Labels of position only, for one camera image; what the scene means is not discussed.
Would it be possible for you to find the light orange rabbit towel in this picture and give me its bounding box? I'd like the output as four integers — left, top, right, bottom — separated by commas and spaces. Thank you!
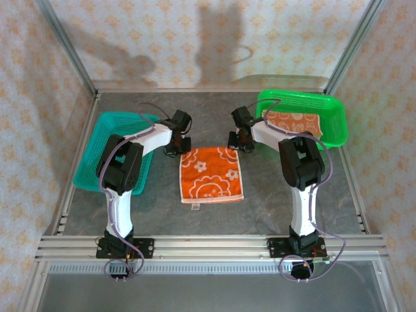
261, 110, 324, 137

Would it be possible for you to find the grey slotted cable duct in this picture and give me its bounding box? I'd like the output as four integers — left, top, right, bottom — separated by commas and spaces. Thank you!
47, 263, 378, 276

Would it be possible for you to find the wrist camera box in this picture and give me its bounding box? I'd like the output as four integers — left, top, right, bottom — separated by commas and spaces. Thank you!
230, 106, 255, 127
170, 109, 193, 134

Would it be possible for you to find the green plastic basket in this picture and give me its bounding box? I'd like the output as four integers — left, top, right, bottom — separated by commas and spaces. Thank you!
255, 89, 349, 151

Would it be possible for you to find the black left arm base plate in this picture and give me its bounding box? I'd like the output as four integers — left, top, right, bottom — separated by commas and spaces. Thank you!
96, 238, 155, 260

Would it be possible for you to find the aluminium frame post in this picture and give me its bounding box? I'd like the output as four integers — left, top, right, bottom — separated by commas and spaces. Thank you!
34, 0, 99, 96
324, 0, 387, 95

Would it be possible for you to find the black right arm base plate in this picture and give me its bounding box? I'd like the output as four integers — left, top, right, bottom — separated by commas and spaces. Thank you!
266, 237, 326, 259

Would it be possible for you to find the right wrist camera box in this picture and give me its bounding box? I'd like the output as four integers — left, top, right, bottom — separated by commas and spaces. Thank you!
230, 106, 255, 127

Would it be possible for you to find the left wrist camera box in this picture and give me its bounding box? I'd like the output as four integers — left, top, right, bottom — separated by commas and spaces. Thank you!
170, 109, 193, 134

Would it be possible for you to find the wide aluminium mounting rail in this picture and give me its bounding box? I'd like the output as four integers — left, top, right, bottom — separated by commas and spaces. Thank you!
35, 234, 389, 261

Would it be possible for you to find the bright orange flower towel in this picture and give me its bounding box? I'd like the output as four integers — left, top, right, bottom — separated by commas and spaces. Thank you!
179, 146, 245, 211

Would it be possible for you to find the teal plastic basket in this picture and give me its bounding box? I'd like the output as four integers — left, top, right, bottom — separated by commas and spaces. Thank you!
73, 112, 162, 196

